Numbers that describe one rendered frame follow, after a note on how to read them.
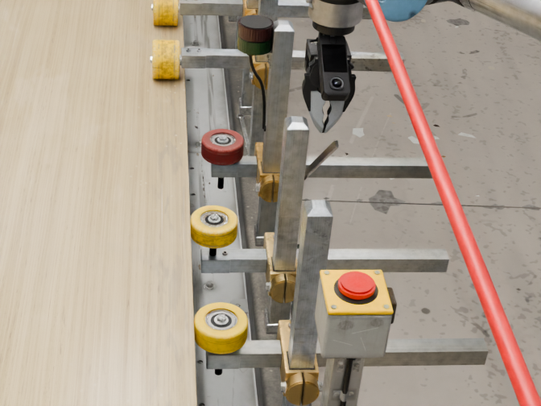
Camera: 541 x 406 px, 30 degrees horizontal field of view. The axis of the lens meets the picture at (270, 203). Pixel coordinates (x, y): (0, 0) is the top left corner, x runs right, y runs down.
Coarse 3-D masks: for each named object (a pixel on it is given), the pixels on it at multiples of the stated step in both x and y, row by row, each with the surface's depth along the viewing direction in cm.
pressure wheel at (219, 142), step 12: (216, 132) 192; (228, 132) 192; (204, 144) 188; (216, 144) 189; (228, 144) 189; (240, 144) 189; (204, 156) 189; (216, 156) 188; (228, 156) 188; (240, 156) 190
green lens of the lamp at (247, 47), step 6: (240, 42) 172; (246, 42) 171; (270, 42) 173; (240, 48) 173; (246, 48) 172; (252, 48) 172; (258, 48) 172; (264, 48) 172; (270, 48) 174; (252, 54) 172; (258, 54) 172
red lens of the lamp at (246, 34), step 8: (240, 24) 171; (272, 24) 172; (240, 32) 172; (248, 32) 170; (256, 32) 170; (264, 32) 170; (272, 32) 172; (248, 40) 171; (256, 40) 171; (264, 40) 171
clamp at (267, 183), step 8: (256, 144) 196; (256, 152) 194; (256, 176) 194; (264, 176) 188; (272, 176) 187; (256, 184) 188; (264, 184) 187; (272, 184) 187; (264, 192) 188; (272, 192) 190; (264, 200) 189; (272, 200) 190
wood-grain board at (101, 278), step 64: (0, 0) 234; (64, 0) 236; (128, 0) 238; (0, 64) 209; (64, 64) 211; (128, 64) 212; (0, 128) 189; (64, 128) 190; (128, 128) 192; (0, 192) 172; (64, 192) 174; (128, 192) 175; (0, 256) 159; (64, 256) 160; (128, 256) 161; (0, 320) 147; (64, 320) 148; (128, 320) 149; (192, 320) 150; (0, 384) 137; (64, 384) 137; (128, 384) 138; (192, 384) 139
